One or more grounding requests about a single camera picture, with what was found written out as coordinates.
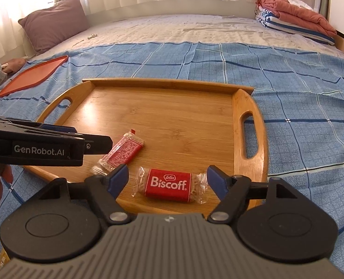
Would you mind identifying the pink brown cloth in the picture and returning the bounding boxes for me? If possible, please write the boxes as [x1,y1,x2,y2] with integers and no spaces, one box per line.
[2,58,27,74]

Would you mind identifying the yellow packet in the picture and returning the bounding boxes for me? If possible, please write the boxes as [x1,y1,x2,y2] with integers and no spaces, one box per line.
[0,250,11,272]

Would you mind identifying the orange plastic tray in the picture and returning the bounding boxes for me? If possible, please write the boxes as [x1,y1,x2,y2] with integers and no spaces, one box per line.
[0,55,69,97]

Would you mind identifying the purple pillow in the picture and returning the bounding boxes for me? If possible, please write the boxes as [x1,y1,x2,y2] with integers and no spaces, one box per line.
[18,0,89,55]

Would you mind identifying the white quilted bed cover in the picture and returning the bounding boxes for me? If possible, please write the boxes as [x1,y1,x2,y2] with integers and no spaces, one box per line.
[29,14,344,57]

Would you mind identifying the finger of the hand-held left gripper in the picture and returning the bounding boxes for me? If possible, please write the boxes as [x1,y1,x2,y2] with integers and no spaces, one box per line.
[83,135,113,155]
[0,116,85,138]

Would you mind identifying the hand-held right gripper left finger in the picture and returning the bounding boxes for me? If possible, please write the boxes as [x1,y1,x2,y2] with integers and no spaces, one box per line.
[40,164,137,226]

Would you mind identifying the red white snack packet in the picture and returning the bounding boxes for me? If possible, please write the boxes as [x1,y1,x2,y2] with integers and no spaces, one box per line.
[92,128,145,176]

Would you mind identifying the red biscuit packet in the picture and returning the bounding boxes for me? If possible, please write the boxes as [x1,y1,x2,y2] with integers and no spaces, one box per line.
[130,166,210,204]

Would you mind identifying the wooden tray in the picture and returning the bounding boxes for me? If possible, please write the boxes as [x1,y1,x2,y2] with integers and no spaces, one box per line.
[23,78,268,214]

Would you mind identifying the beige bed headboard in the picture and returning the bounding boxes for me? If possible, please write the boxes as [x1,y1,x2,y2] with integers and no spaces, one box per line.
[85,0,257,16]

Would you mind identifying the folded salmon blanket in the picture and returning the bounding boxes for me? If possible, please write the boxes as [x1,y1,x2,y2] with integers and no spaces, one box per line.
[256,0,337,37]

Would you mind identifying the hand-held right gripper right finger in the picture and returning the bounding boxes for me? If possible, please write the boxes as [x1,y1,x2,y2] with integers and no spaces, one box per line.
[207,165,299,226]

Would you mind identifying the folded blue striped blanket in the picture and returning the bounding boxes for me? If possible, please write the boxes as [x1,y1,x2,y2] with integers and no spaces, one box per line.
[255,7,335,45]

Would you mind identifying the white cloth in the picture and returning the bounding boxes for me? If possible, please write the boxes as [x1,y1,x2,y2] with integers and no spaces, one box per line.
[287,0,315,9]

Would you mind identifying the blue plaid bed sheet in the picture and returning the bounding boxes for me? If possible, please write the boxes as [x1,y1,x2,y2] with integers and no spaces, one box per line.
[0,41,344,268]

